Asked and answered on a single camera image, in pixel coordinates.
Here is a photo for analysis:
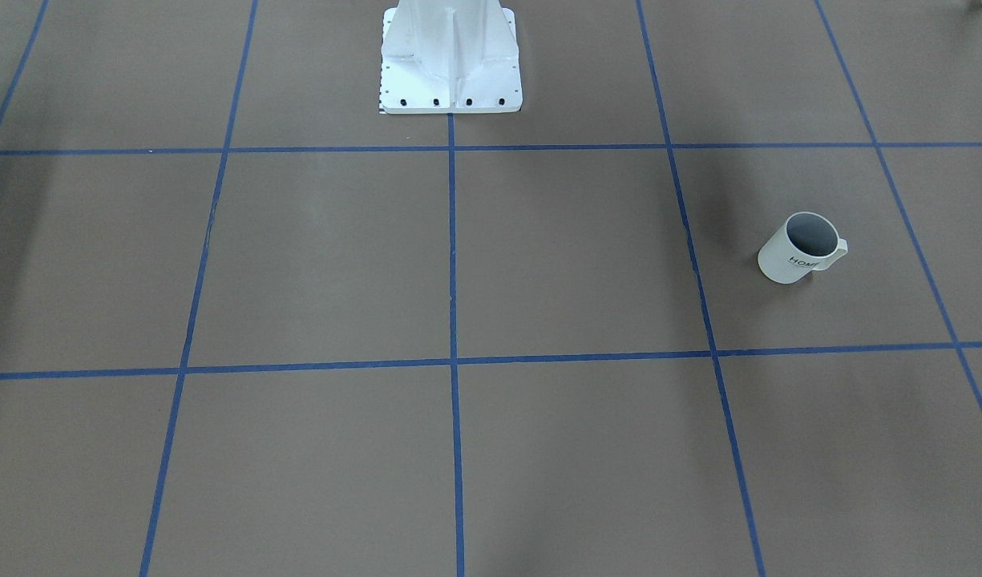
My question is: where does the white mug with grey inside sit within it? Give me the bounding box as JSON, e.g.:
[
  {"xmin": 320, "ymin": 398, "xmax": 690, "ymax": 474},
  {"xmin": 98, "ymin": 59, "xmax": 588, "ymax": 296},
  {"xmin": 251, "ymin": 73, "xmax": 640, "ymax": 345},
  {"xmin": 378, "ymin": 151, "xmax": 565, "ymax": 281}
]
[{"xmin": 757, "ymin": 212, "xmax": 849, "ymax": 284}]

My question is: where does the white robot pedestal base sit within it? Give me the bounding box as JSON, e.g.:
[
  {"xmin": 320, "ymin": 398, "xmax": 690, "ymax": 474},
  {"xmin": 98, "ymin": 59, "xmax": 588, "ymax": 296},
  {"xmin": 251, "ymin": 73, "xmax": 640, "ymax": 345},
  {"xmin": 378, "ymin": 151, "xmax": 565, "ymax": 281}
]
[{"xmin": 378, "ymin": 1, "xmax": 523, "ymax": 115}]

